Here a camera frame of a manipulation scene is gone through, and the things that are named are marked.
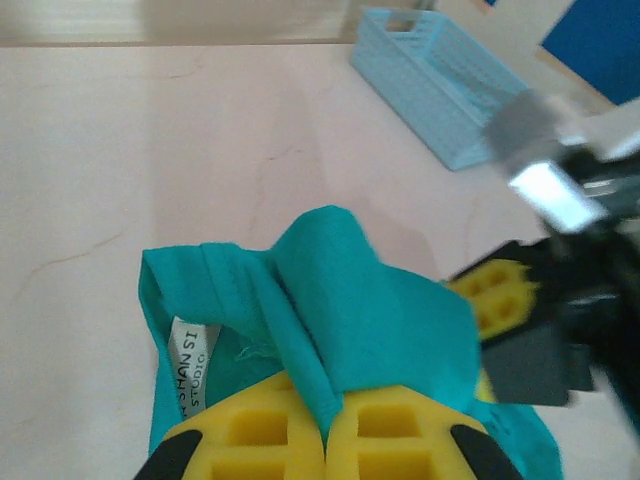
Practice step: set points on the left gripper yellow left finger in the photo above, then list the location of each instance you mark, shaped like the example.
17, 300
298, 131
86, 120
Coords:
250, 445

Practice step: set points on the blue poster small orange oval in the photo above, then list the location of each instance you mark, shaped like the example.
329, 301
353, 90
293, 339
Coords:
595, 45

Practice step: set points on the teal t-shirt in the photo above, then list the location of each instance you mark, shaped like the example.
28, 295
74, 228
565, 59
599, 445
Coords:
350, 300

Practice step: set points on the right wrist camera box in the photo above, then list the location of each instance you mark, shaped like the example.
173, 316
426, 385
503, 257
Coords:
530, 130

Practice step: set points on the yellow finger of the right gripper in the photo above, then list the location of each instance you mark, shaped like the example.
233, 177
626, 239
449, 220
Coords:
500, 295
535, 365

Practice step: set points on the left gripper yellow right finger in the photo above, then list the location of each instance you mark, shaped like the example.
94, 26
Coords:
400, 440

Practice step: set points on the light blue plastic basket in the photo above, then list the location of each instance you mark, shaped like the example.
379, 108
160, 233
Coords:
425, 85

